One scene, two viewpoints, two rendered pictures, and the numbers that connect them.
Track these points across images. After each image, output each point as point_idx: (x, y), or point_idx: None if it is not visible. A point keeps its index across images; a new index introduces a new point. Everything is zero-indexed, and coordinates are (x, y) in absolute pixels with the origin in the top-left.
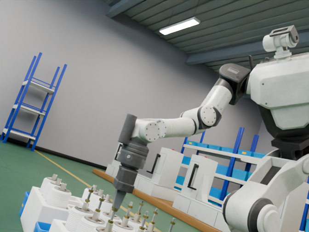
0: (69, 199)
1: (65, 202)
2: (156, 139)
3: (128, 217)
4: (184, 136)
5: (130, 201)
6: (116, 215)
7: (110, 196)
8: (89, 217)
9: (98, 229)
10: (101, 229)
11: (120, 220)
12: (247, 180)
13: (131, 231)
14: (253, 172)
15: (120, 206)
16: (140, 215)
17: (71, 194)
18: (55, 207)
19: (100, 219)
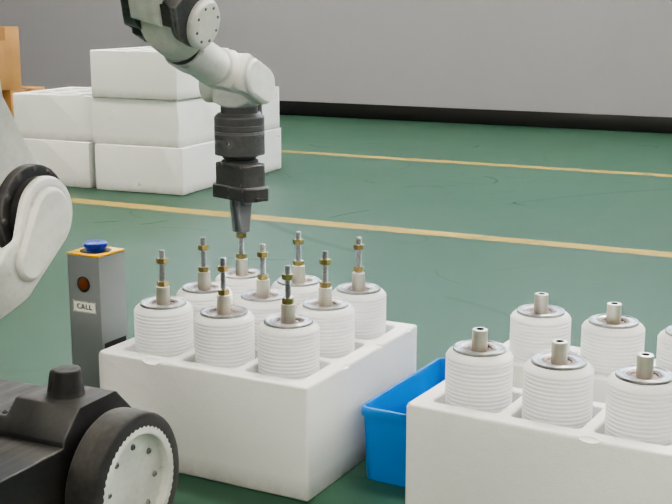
0: (517, 334)
1: (510, 340)
2: (201, 95)
3: (257, 276)
4: (179, 70)
5: (263, 243)
6: (322, 307)
7: (472, 332)
8: (307, 279)
9: (252, 269)
10: (251, 272)
11: (299, 308)
12: (19, 131)
13: (238, 296)
14: (7, 107)
15: (232, 226)
16: (281, 304)
17: (517, 322)
18: (508, 346)
19: (295, 283)
